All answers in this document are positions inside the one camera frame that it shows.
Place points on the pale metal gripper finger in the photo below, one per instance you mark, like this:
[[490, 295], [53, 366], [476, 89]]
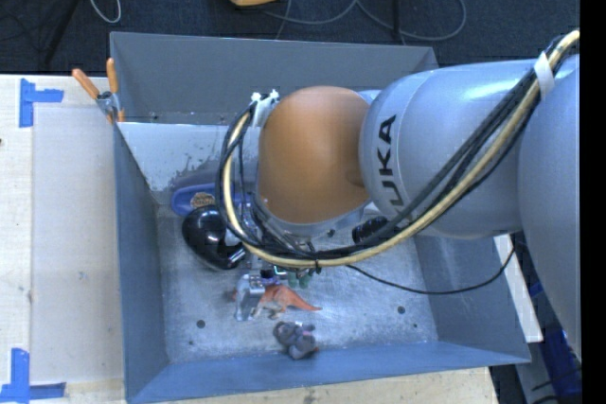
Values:
[[241, 298], [256, 286]]

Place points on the orange toy dinosaur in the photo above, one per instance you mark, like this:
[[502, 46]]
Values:
[[284, 298]]

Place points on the black glossy rounded object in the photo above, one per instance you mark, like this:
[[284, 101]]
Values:
[[206, 234]]

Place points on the grey toy elephant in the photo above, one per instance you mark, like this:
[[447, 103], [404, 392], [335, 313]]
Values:
[[296, 338]]

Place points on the blue oblong flat object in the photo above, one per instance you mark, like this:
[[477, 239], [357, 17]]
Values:
[[187, 198]]

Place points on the grey metal bin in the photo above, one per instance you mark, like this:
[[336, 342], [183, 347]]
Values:
[[360, 321]]

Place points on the black cylinder on white bracket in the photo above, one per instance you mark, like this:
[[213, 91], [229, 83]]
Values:
[[370, 229]]

